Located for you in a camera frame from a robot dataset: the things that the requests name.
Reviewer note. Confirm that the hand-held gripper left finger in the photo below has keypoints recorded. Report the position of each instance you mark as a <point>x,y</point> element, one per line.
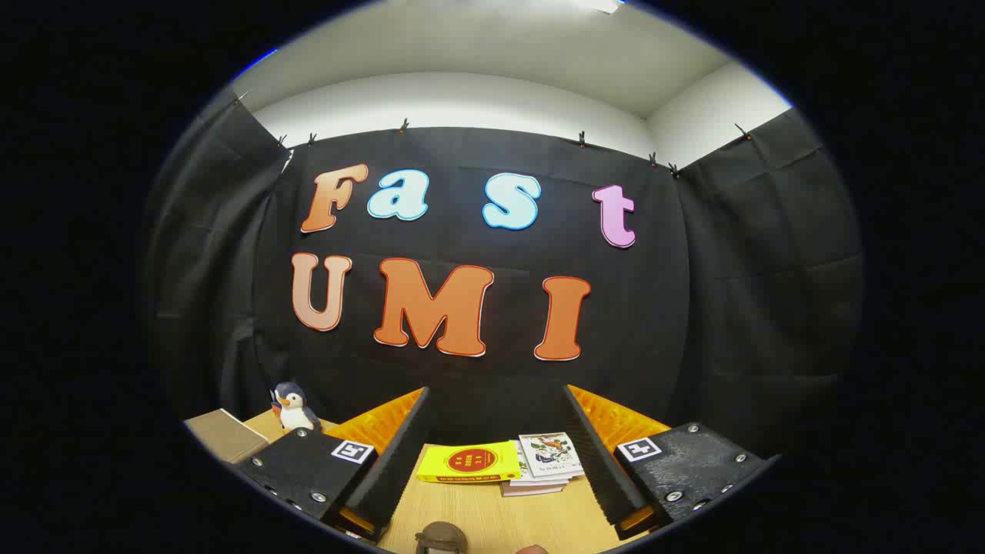
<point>392,469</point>

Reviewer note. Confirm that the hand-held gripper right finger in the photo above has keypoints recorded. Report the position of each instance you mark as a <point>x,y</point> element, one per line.
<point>596,462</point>

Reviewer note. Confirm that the beige fabric storage box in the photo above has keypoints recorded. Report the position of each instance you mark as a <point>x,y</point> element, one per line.
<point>223,435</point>

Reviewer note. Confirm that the white illustrated book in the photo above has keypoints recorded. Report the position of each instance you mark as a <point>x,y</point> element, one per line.
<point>550,454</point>

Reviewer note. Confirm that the plain white book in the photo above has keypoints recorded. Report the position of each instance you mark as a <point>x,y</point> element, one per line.
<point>539,482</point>

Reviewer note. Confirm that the brown cover book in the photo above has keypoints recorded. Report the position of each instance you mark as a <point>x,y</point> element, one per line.
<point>527,491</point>

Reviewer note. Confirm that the yellow book red label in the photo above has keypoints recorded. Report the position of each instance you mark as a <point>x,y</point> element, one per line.
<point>469,462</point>

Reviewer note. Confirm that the penguin plush toy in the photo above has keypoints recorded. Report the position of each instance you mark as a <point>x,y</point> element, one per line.
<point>294,412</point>

